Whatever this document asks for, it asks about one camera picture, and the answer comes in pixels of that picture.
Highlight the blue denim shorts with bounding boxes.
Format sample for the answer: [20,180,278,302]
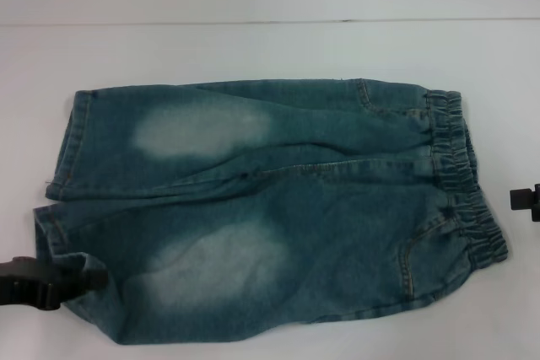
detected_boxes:
[32,77,511,347]

